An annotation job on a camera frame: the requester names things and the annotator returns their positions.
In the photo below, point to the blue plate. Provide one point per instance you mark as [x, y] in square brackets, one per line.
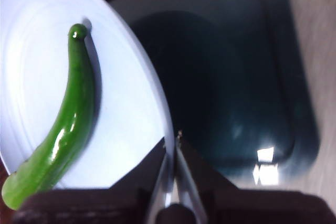
[123, 103]

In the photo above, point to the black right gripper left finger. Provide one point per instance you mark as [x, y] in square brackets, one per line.
[105, 203]

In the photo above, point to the black tray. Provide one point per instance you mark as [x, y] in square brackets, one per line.
[223, 77]

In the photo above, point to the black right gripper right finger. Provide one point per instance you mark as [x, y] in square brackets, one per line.
[249, 205]

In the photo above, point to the green pepper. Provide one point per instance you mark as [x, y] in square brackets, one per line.
[71, 119]

